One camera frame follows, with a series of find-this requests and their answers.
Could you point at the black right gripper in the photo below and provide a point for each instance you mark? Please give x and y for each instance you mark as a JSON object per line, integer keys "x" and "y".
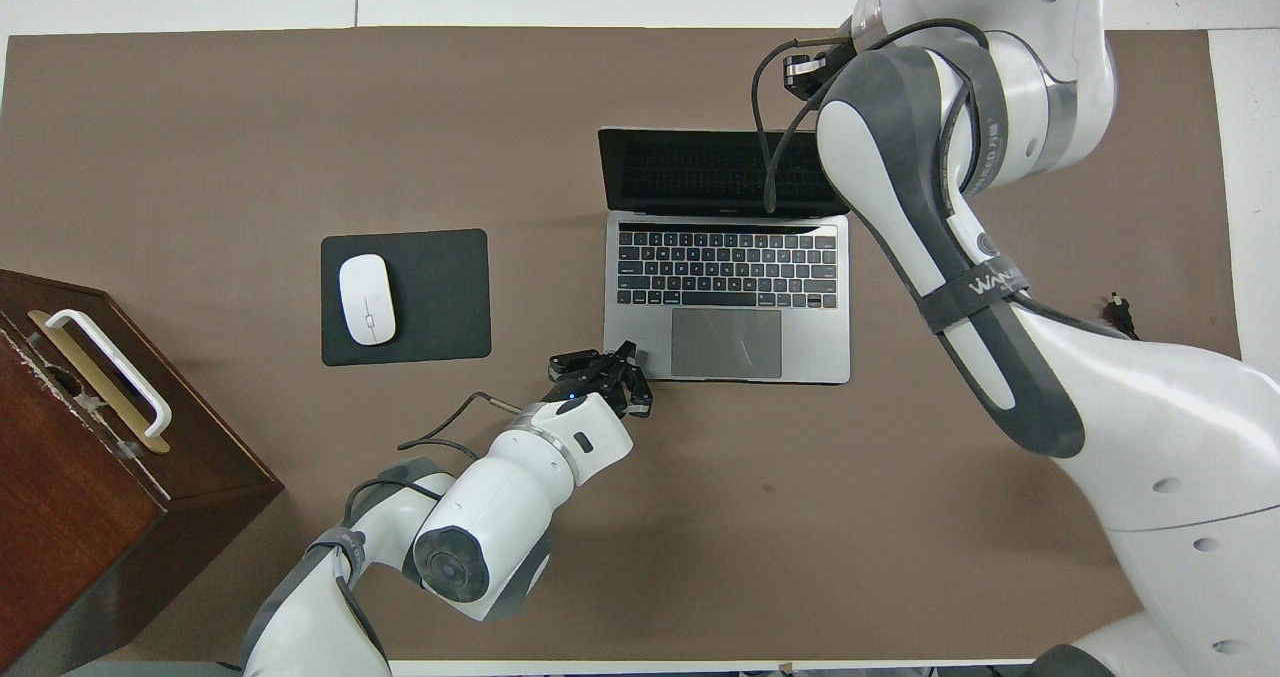
{"x": 808, "y": 75}

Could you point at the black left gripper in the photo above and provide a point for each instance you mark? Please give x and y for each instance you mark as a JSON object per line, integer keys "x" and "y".
{"x": 590, "y": 385}

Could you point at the grey aluminium laptop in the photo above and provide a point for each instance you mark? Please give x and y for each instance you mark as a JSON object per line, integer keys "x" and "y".
{"x": 730, "y": 287}

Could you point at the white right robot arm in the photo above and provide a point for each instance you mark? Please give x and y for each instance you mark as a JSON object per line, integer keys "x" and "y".
{"x": 1150, "y": 437}

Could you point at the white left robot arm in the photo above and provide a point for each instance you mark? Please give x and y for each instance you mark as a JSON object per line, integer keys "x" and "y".
{"x": 480, "y": 527}

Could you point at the black mouse pad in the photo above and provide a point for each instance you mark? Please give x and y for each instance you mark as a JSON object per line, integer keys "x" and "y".
{"x": 445, "y": 297}

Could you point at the white computer mouse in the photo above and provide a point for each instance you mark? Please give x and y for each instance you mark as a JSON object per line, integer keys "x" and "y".
{"x": 366, "y": 299}

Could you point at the large brown table mat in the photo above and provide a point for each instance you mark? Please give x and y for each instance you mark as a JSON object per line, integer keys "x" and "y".
{"x": 200, "y": 137}

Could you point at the dark wooden box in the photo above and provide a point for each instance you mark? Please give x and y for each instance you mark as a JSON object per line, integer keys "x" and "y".
{"x": 90, "y": 517}

